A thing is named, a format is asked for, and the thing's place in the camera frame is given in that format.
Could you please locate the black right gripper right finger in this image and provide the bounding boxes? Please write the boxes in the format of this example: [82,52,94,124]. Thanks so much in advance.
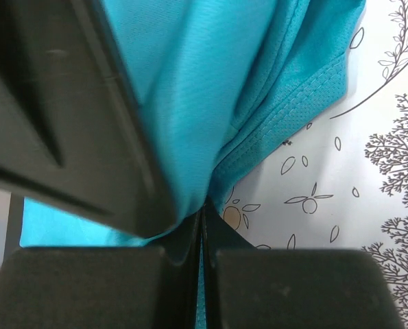
[202,201,403,328]

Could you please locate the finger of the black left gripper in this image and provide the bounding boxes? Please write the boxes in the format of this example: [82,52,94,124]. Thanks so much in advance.
[0,1,176,238]

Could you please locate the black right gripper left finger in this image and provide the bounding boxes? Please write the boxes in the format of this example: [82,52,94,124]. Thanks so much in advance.
[0,215,200,328]

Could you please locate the teal t shirt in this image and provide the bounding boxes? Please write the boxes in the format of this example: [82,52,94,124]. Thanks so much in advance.
[20,0,368,329]

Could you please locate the floral patterned table mat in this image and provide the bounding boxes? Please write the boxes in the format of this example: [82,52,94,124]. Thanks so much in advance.
[221,1,408,328]

